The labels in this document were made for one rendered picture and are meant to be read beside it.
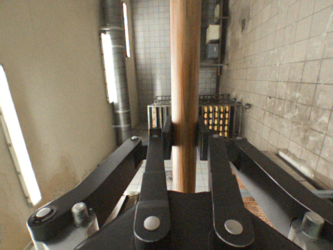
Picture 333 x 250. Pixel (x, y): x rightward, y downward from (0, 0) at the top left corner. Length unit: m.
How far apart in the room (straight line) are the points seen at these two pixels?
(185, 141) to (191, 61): 0.08
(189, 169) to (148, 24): 5.32
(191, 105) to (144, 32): 5.27
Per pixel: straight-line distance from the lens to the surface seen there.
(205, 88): 5.24
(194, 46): 0.17
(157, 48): 5.27
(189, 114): 0.17
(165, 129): 0.16
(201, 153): 0.16
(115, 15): 3.45
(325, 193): 1.68
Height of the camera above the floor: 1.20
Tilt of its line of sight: 5 degrees up
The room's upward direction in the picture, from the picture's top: 90 degrees counter-clockwise
